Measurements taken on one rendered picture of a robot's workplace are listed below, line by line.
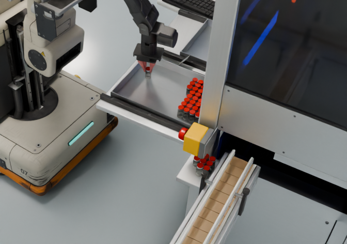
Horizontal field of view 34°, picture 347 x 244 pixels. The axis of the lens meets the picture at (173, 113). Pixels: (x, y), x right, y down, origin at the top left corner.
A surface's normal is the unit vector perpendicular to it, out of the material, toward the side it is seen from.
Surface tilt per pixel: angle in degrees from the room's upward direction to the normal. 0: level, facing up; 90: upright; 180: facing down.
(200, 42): 0
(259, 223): 90
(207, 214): 0
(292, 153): 90
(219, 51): 90
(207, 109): 90
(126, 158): 0
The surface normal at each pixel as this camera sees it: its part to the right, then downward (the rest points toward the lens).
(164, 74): 0.07, -0.71
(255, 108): -0.46, 0.61
